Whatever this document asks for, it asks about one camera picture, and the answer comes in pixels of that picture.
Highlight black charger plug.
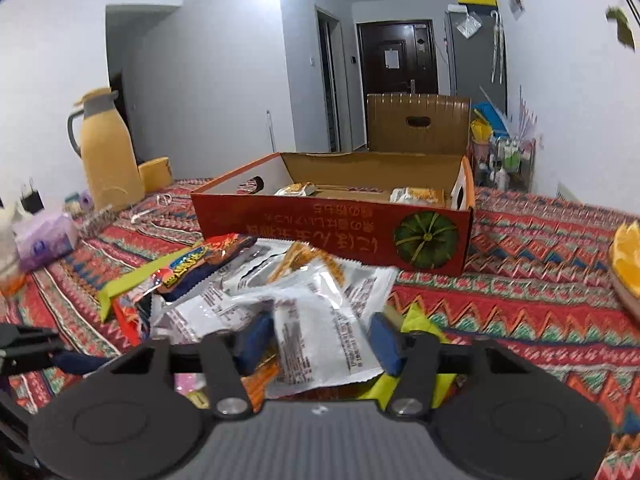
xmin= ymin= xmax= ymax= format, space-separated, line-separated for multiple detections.
xmin=19 ymin=177 xmax=47 ymax=214

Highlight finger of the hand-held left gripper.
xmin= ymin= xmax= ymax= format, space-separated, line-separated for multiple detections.
xmin=0 ymin=324 xmax=108 ymax=377
xmin=0 ymin=392 xmax=38 ymax=468

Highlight clear glass cup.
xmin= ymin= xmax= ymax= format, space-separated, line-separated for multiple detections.
xmin=0 ymin=209 xmax=27 ymax=302

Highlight blue folder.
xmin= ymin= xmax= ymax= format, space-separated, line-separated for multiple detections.
xmin=472 ymin=101 xmax=513 ymax=132

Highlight dark entrance door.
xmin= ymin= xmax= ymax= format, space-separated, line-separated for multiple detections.
xmin=356 ymin=20 xmax=439 ymax=97

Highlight clear plastic bag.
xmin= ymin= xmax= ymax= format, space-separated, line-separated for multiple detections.
xmin=455 ymin=12 xmax=483 ymax=40

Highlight pile of orange slices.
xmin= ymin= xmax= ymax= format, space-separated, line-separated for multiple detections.
xmin=609 ymin=221 xmax=640 ymax=288

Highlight yellow snack packet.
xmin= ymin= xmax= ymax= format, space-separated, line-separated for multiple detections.
xmin=357 ymin=304 xmax=453 ymax=411

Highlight grey interior door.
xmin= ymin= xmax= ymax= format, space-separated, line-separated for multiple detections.
xmin=315 ymin=4 xmax=343 ymax=154

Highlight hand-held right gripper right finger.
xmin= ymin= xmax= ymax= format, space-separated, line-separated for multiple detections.
xmin=367 ymin=312 xmax=533 ymax=420

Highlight white folded umbrella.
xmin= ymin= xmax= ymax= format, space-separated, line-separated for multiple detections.
xmin=489 ymin=10 xmax=505 ymax=84

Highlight grey refrigerator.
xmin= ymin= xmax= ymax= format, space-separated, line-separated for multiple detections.
xmin=444 ymin=9 xmax=508 ymax=111

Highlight yellow thermos jug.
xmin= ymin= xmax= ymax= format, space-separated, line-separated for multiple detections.
xmin=67 ymin=87 xmax=147 ymax=212

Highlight purple tissue pack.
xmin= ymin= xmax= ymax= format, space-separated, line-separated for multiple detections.
xmin=12 ymin=211 xmax=80 ymax=272

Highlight orange blue colourful snack packet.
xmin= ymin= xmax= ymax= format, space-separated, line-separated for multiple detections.
xmin=150 ymin=234 xmax=256 ymax=303

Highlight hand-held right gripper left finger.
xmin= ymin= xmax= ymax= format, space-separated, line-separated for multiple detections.
xmin=107 ymin=312 xmax=275 ymax=419

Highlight bowl of orange slices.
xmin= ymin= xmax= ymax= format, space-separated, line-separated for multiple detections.
xmin=607 ymin=242 xmax=640 ymax=318

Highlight beige snack packet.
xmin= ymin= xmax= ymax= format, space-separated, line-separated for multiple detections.
xmin=274 ymin=182 xmax=317 ymax=198
xmin=389 ymin=186 xmax=447 ymax=209

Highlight yellow cup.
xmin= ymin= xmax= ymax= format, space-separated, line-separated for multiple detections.
xmin=138 ymin=157 xmax=174 ymax=193

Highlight red cardboard box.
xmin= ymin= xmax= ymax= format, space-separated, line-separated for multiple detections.
xmin=190 ymin=94 xmax=476 ymax=278

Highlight white snack packet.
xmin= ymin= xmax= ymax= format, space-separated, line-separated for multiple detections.
xmin=272 ymin=296 xmax=386 ymax=397

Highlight lime green snack packet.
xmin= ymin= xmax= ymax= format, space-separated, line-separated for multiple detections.
xmin=97 ymin=247 xmax=203 ymax=323

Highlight leopard print pouch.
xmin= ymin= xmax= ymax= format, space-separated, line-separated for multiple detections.
xmin=79 ymin=206 xmax=122 ymax=237

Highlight yellow bag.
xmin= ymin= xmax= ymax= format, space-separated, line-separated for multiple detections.
xmin=470 ymin=119 xmax=495 ymax=144

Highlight pile of white packets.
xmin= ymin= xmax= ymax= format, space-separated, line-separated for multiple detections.
xmin=149 ymin=240 xmax=401 ymax=348

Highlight patterned tablecloth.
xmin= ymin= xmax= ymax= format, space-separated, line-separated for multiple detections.
xmin=0 ymin=176 xmax=640 ymax=480

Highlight wire rack with bottles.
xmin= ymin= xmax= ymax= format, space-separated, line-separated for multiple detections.
xmin=472 ymin=134 xmax=537 ymax=192

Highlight white cord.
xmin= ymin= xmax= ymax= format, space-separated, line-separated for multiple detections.
xmin=127 ymin=191 xmax=173 ymax=225

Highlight orange striped snack packet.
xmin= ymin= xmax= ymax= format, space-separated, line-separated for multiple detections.
xmin=269 ymin=241 xmax=347 ymax=287

